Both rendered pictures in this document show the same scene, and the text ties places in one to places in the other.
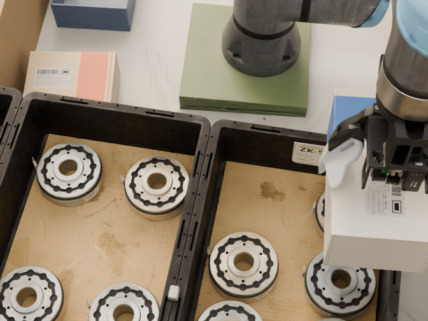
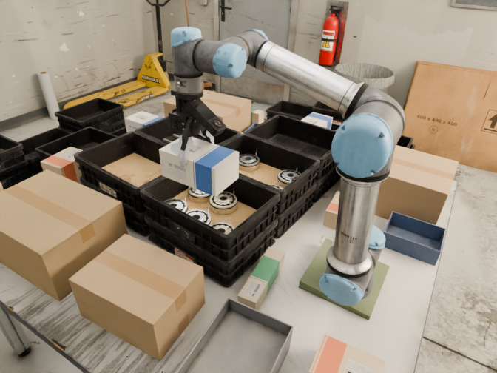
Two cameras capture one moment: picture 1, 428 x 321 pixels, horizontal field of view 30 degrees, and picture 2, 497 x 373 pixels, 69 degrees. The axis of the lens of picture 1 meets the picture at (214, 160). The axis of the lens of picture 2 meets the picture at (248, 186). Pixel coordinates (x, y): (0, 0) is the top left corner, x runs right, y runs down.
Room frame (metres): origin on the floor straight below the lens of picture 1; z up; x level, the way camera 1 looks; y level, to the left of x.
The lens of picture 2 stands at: (0.95, -1.00, 1.64)
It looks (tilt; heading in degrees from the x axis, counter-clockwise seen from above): 34 degrees down; 113
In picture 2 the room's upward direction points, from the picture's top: 2 degrees clockwise
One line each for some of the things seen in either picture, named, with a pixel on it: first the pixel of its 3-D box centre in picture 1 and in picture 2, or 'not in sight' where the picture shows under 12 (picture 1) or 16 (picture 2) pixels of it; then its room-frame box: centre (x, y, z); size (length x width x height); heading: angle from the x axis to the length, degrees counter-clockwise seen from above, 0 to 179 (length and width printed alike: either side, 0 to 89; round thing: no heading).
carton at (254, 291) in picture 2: not in sight; (262, 278); (0.68, -0.22, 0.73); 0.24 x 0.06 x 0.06; 88
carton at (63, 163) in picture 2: not in sight; (67, 164); (-0.32, -0.05, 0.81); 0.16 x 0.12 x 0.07; 88
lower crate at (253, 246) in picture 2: not in sight; (211, 229); (0.43, -0.10, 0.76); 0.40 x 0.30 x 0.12; 168
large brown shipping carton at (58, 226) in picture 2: not in sight; (52, 228); (-0.05, -0.38, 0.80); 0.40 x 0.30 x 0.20; 174
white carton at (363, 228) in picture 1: (378, 178); (200, 163); (0.45, -0.20, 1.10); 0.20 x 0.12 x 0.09; 173
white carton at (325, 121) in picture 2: not in sight; (313, 128); (0.56, 0.79, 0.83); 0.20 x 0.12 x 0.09; 80
